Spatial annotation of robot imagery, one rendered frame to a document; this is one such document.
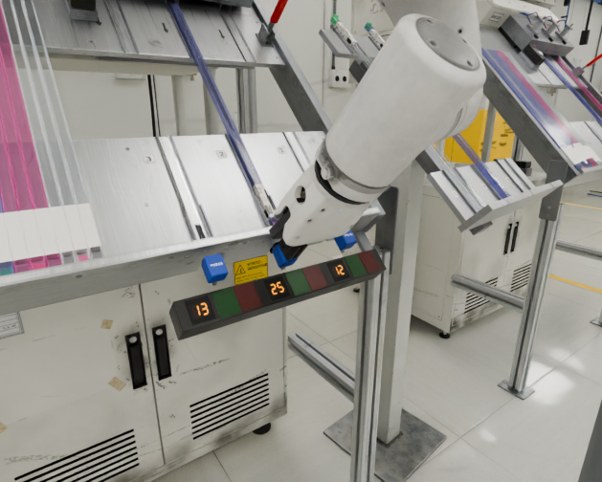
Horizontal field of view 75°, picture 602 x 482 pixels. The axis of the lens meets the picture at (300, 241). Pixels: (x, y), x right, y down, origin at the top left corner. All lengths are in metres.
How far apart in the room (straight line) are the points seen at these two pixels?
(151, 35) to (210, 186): 0.33
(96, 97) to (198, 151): 1.85
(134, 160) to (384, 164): 0.36
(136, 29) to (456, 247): 1.21
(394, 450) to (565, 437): 0.50
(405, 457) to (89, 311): 0.87
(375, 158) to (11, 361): 0.73
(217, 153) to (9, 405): 0.59
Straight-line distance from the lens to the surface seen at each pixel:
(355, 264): 0.63
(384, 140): 0.36
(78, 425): 0.98
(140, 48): 0.78
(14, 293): 0.50
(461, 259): 1.57
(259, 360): 1.07
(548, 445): 1.43
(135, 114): 2.49
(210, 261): 0.51
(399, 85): 0.34
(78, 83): 2.45
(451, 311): 1.65
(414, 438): 1.29
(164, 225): 0.54
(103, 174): 0.58
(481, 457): 1.31
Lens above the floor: 0.89
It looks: 18 degrees down
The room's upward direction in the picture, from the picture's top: straight up
